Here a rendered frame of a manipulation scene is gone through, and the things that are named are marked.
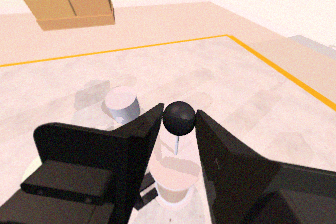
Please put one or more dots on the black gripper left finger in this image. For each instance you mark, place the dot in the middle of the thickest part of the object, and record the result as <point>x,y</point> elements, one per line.
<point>125,150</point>

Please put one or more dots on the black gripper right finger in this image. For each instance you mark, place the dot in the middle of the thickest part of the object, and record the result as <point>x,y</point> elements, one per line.
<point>239,182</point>

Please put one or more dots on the glass coffee press with black knob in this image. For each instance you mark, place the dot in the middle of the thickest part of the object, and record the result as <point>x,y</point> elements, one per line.
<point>174,163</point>

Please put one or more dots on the grey cylinder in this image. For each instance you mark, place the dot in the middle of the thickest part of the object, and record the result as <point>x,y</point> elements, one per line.
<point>123,104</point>

